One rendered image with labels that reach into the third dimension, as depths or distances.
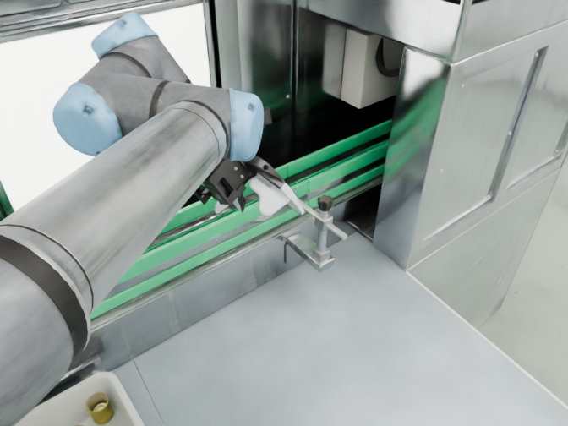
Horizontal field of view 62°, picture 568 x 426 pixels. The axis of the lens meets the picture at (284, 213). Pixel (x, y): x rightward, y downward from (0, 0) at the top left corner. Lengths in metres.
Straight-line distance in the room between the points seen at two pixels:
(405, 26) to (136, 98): 0.54
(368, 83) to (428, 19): 0.36
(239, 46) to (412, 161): 0.42
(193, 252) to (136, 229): 0.59
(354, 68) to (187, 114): 0.79
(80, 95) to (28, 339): 0.34
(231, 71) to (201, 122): 0.57
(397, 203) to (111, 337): 0.63
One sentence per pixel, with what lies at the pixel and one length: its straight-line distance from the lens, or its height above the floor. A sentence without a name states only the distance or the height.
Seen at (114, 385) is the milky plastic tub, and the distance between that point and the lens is 0.87.
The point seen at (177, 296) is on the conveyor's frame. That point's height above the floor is 0.86.
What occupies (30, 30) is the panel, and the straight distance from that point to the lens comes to 0.82.
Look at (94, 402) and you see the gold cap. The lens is 0.91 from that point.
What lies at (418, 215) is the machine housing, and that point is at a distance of 1.03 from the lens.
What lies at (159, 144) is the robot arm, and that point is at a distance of 0.39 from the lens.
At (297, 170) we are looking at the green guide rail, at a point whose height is 0.94.
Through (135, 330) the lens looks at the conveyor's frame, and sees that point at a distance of 0.94.
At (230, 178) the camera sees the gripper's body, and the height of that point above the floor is 1.15.
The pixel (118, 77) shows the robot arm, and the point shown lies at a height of 1.33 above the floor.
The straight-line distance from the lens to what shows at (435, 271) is 1.28.
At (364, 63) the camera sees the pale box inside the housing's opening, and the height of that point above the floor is 1.12.
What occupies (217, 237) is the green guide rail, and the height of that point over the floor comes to 0.93.
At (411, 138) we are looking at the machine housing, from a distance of 0.97.
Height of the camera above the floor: 1.54
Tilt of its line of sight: 39 degrees down
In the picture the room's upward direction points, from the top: straight up
